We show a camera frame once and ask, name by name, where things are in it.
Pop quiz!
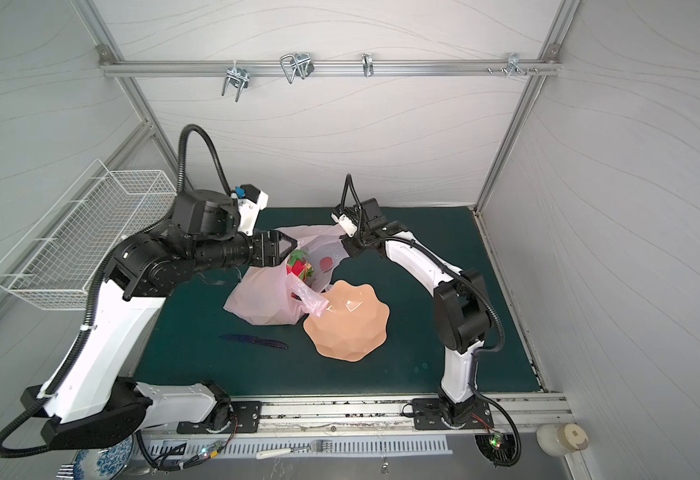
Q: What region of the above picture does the pink green dragon fruit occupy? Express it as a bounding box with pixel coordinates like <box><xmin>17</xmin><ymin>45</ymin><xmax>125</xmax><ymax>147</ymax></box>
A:
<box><xmin>286</xmin><ymin>249</ymin><xmax>314</xmax><ymax>284</ymax></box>

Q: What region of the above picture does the pink plastic bag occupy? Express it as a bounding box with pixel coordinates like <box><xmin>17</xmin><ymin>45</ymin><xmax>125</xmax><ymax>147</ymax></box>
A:
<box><xmin>224</xmin><ymin>225</ymin><xmax>348</xmax><ymax>326</ymax></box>

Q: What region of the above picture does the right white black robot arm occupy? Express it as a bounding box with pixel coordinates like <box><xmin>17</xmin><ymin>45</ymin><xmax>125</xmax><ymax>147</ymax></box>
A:
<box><xmin>332</xmin><ymin>174</ymin><xmax>522</xmax><ymax>468</ymax></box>

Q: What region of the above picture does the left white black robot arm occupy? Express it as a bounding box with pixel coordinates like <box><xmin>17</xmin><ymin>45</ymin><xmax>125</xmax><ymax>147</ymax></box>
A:
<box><xmin>0</xmin><ymin>166</ymin><xmax>297</xmax><ymax>458</ymax></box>

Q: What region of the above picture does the dark blue knife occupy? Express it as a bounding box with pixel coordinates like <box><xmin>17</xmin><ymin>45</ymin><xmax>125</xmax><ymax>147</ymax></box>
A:
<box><xmin>220</xmin><ymin>334</ymin><xmax>289</xmax><ymax>350</ymax></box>

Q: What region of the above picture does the peach wavy fruit plate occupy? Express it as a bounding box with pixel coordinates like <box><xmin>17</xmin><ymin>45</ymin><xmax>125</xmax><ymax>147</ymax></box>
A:
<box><xmin>303</xmin><ymin>280</ymin><xmax>390</xmax><ymax>362</ymax></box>

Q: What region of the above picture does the green table mat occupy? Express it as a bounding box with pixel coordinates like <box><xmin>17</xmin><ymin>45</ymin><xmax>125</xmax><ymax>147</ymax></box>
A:
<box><xmin>135</xmin><ymin>207</ymin><xmax>539</xmax><ymax>396</ymax></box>

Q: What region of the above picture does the left metal clamp hook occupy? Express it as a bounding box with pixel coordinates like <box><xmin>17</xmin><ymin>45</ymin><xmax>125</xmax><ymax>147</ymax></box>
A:
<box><xmin>221</xmin><ymin>64</ymin><xmax>250</xmax><ymax>102</ymax></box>

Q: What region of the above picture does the metal clamp hook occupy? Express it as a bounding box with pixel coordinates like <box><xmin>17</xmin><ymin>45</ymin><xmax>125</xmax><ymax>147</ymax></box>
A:
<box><xmin>279</xmin><ymin>52</ymin><xmax>315</xmax><ymax>84</ymax></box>
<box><xmin>221</xmin><ymin>64</ymin><xmax>250</xmax><ymax>102</ymax></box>

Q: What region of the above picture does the middle metal clamp hook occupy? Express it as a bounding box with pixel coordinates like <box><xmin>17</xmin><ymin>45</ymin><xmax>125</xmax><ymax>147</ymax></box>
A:
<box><xmin>279</xmin><ymin>52</ymin><xmax>315</xmax><ymax>84</ymax></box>

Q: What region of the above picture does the white vent strip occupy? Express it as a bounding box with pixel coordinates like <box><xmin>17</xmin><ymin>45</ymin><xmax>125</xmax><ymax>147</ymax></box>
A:
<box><xmin>144</xmin><ymin>435</ymin><xmax>454</xmax><ymax>460</ymax></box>

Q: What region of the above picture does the blue white patterned plate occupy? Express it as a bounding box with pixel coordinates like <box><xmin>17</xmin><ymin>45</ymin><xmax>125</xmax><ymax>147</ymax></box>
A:
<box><xmin>72</xmin><ymin>437</ymin><xmax>135</xmax><ymax>480</ymax></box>

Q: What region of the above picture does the silver fork at corner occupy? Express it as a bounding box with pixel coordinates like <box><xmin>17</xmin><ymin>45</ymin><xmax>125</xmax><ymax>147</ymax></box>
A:
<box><xmin>56</xmin><ymin>464</ymin><xmax>77</xmax><ymax>480</ymax></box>

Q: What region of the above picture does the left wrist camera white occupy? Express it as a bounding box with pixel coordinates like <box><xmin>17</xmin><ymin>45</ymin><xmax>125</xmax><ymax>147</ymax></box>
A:
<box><xmin>233</xmin><ymin>184</ymin><xmax>269</xmax><ymax>236</ymax></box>

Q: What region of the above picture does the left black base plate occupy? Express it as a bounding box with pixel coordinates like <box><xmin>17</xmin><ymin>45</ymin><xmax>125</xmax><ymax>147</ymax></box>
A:
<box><xmin>177</xmin><ymin>401</ymin><xmax>262</xmax><ymax>435</ymax></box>

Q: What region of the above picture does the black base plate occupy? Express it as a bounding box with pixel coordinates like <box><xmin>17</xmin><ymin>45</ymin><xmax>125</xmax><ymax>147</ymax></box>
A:
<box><xmin>401</xmin><ymin>397</ymin><xmax>494</xmax><ymax>431</ymax></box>
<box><xmin>177</xmin><ymin>401</ymin><xmax>262</xmax><ymax>435</ymax></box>

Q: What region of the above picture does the white wire basket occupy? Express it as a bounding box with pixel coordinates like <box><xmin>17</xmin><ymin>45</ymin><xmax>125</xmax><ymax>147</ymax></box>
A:
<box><xmin>0</xmin><ymin>159</ymin><xmax>176</xmax><ymax>311</ymax></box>

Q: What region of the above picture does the small metal ring hook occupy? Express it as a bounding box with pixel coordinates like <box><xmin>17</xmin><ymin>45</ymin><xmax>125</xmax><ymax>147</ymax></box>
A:
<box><xmin>361</xmin><ymin>53</ymin><xmax>374</xmax><ymax>78</ymax></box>

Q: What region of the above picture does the metal crossbar rail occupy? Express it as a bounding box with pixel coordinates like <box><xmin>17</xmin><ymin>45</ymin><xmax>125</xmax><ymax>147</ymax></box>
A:
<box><xmin>100</xmin><ymin>57</ymin><xmax>563</xmax><ymax>78</ymax></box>

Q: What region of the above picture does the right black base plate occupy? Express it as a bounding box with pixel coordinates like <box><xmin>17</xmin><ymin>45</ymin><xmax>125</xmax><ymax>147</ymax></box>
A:
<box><xmin>401</xmin><ymin>397</ymin><xmax>494</xmax><ymax>431</ymax></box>

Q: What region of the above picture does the white handled fork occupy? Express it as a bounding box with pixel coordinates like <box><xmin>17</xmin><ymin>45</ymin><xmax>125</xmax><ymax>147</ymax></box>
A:
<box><xmin>255</xmin><ymin>440</ymin><xmax>334</xmax><ymax>460</ymax></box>

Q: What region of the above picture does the right metal bolt bracket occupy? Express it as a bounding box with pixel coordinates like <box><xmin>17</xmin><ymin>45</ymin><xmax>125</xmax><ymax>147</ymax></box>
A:
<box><xmin>486</xmin><ymin>53</ymin><xmax>538</xmax><ymax>77</ymax></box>

